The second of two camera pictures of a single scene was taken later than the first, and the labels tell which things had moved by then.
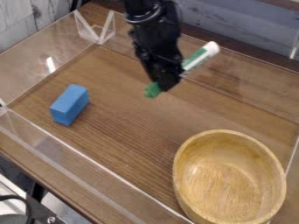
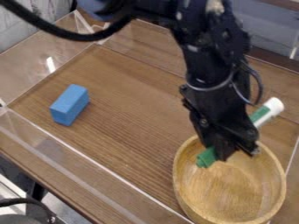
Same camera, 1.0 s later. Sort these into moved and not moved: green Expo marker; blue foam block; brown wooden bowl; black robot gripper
Moved: black robot gripper; green Expo marker
Not moved: brown wooden bowl; blue foam block
